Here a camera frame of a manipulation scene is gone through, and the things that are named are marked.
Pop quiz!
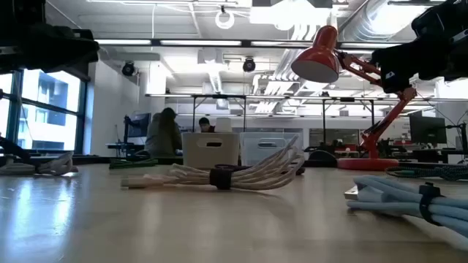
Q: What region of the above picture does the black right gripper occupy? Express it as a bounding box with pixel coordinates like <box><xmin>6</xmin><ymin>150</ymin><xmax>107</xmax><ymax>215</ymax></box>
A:
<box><xmin>370</xmin><ymin>45</ymin><xmax>421</xmax><ymax>94</ymax></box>

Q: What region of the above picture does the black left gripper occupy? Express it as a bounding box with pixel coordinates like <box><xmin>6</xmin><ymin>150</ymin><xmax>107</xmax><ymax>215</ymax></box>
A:
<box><xmin>36</xmin><ymin>28</ymin><xmax>100</xmax><ymax>82</ymax></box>

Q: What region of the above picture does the teal braided cable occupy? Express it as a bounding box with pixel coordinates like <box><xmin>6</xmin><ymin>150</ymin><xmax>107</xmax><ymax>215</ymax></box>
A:
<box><xmin>385</xmin><ymin>165</ymin><xmax>468</xmax><ymax>183</ymax></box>

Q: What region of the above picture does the grey white cable bundle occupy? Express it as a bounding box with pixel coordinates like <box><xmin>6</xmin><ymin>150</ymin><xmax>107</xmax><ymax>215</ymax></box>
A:
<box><xmin>36</xmin><ymin>150</ymin><xmax>80</xmax><ymax>175</ymax></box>

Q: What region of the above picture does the green cable bundle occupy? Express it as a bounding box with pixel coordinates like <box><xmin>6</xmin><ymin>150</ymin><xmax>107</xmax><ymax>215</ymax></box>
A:
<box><xmin>108</xmin><ymin>156</ymin><xmax>159</xmax><ymax>170</ymax></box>

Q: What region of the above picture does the light blue cable bundle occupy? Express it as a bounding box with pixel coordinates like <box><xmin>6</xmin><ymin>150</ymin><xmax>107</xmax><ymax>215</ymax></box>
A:
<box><xmin>344</xmin><ymin>175</ymin><xmax>468</xmax><ymax>240</ymax></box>

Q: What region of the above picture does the white cable with black strap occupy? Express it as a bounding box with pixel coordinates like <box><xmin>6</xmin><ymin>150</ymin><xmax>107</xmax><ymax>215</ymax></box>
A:
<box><xmin>120</xmin><ymin>134</ymin><xmax>306</xmax><ymax>191</ymax></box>

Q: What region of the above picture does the black metal rack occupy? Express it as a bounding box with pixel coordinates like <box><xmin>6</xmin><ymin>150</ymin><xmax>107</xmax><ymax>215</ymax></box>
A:
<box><xmin>321</xmin><ymin>96</ymin><xmax>377</xmax><ymax>147</ymax></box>
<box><xmin>191</xmin><ymin>94</ymin><xmax>248</xmax><ymax>133</ymax></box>

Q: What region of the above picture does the black computer monitor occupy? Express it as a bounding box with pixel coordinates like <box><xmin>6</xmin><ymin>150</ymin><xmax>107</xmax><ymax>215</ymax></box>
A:
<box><xmin>408</xmin><ymin>110</ymin><xmax>448</xmax><ymax>146</ymax></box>
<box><xmin>123</xmin><ymin>112</ymin><xmax>153</xmax><ymax>145</ymax></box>

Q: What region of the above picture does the large glass window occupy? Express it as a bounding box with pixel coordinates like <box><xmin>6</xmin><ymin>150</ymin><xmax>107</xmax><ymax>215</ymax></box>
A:
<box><xmin>0</xmin><ymin>69</ymin><xmax>88</xmax><ymax>156</ymax></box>

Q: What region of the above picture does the red desk lamp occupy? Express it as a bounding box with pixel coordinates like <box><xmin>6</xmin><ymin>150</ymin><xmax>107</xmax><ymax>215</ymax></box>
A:
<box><xmin>290</xmin><ymin>24</ymin><xmax>418</xmax><ymax>172</ymax></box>

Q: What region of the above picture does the black chair back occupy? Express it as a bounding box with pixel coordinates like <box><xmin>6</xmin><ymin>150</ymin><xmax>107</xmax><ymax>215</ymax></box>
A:
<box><xmin>306</xmin><ymin>148</ymin><xmax>338</xmax><ymax>168</ymax></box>

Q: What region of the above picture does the person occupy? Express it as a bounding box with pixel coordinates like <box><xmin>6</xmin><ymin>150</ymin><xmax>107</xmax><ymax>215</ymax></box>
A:
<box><xmin>144</xmin><ymin>107</ymin><xmax>184</xmax><ymax>159</ymax></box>
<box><xmin>198</xmin><ymin>116</ymin><xmax>216</xmax><ymax>134</ymax></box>

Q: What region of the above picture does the linear ceiling light bar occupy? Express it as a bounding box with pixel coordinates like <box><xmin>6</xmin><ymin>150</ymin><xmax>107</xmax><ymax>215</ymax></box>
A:
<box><xmin>94</xmin><ymin>38</ymin><xmax>403</xmax><ymax>49</ymax></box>

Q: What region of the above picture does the clear storage bin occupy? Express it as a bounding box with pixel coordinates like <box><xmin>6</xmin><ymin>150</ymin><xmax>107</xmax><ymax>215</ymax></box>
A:
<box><xmin>240</xmin><ymin>131</ymin><xmax>303</xmax><ymax>167</ymax></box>

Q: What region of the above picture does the white storage bin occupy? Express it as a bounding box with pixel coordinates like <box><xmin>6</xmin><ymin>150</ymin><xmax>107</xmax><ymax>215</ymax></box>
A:
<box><xmin>181</xmin><ymin>131</ymin><xmax>241</xmax><ymax>170</ymax></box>

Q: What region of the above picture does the white laptop lid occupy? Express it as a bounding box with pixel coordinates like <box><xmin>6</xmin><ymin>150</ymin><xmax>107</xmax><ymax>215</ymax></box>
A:
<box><xmin>214</xmin><ymin>117</ymin><xmax>233</xmax><ymax>134</ymax></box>

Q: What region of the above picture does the silver ventilation duct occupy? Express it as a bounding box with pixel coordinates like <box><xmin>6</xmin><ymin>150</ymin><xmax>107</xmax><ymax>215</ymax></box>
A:
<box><xmin>338</xmin><ymin>0</ymin><xmax>416</xmax><ymax>42</ymax></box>

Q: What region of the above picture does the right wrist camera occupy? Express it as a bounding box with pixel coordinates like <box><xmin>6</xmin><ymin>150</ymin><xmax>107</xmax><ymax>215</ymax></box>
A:
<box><xmin>411</xmin><ymin>0</ymin><xmax>458</xmax><ymax>36</ymax></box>

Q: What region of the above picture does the black aluminium table frame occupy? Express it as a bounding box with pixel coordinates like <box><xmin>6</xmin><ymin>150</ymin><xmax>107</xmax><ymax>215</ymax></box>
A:
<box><xmin>0</xmin><ymin>135</ymin><xmax>468</xmax><ymax>177</ymax></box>

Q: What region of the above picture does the white ring light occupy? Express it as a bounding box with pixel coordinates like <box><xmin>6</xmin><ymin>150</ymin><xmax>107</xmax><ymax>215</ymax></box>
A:
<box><xmin>214</xmin><ymin>7</ymin><xmax>236</xmax><ymax>31</ymax></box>

